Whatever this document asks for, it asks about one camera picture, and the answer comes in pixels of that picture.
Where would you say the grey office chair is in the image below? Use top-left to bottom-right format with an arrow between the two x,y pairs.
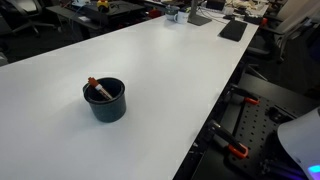
0,0 -> 58,37

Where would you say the black perforated mounting table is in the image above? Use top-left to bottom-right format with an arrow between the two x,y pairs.
173,72 -> 320,180

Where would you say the grey monitor stand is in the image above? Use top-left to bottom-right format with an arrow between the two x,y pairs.
187,0 -> 213,27

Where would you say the black office chair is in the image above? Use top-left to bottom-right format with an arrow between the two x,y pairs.
245,0 -> 320,65

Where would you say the dark grey mug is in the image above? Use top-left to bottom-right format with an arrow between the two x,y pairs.
165,4 -> 181,22

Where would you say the yellow red stop button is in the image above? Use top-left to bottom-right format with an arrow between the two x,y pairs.
96,0 -> 111,14

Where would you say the small black box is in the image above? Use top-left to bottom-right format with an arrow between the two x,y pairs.
243,13 -> 265,26

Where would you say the black rectangular device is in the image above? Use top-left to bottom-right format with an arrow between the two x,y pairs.
205,0 -> 227,11

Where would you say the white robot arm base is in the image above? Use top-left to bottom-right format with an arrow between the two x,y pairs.
277,106 -> 320,180

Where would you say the dark blue cup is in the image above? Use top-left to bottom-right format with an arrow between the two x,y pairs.
82,77 -> 128,124

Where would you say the black clamp orange handle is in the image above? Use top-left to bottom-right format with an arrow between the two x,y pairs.
205,119 -> 250,160
223,84 -> 260,107

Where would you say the orange marker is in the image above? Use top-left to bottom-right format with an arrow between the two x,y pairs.
87,76 -> 114,101

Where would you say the white mug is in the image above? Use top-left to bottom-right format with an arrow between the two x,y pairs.
173,10 -> 191,25

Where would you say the black flat pad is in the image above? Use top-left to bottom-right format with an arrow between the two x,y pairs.
218,19 -> 249,43

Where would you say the small red object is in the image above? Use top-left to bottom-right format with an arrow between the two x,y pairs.
147,8 -> 163,20

